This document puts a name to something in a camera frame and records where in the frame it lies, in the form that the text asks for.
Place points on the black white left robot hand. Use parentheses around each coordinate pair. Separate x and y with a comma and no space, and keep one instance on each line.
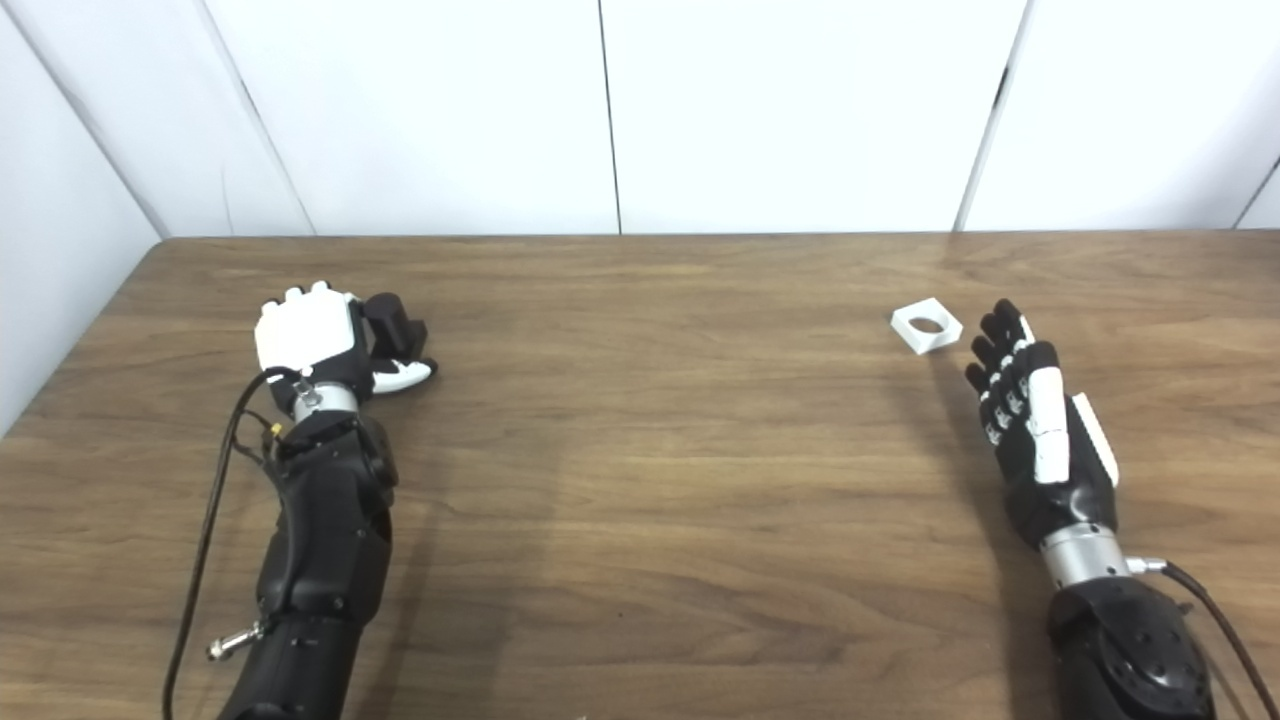
(305,330)

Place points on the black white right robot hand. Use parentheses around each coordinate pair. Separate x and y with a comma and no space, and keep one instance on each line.
(1048,440)

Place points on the white square piece with hole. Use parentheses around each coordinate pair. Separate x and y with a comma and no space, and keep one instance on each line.
(910,337)

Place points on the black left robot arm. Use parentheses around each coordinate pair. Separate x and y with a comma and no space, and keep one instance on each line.
(325,540)

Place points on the black peg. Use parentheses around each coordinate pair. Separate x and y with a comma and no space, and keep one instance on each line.
(392,320)

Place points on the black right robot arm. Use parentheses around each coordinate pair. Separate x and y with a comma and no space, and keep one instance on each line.
(1130,655)

